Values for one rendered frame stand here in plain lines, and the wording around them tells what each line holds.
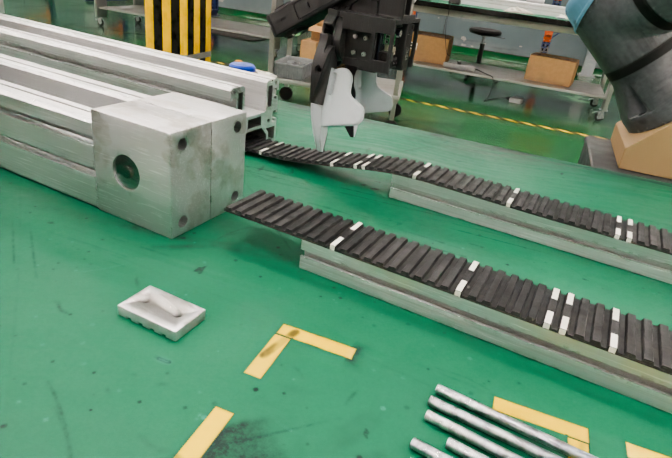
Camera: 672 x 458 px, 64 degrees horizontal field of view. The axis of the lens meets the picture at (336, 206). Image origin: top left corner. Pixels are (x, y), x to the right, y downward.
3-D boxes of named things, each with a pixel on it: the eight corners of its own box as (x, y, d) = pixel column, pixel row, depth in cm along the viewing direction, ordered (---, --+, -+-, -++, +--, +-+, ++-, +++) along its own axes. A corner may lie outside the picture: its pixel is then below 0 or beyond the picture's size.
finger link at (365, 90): (385, 146, 64) (387, 75, 58) (342, 134, 66) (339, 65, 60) (396, 133, 66) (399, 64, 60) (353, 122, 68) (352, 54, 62)
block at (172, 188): (257, 195, 56) (262, 107, 52) (171, 239, 46) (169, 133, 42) (191, 173, 59) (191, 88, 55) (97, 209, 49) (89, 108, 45)
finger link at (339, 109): (346, 160, 55) (370, 71, 54) (298, 146, 57) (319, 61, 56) (358, 162, 58) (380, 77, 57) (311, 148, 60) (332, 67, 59)
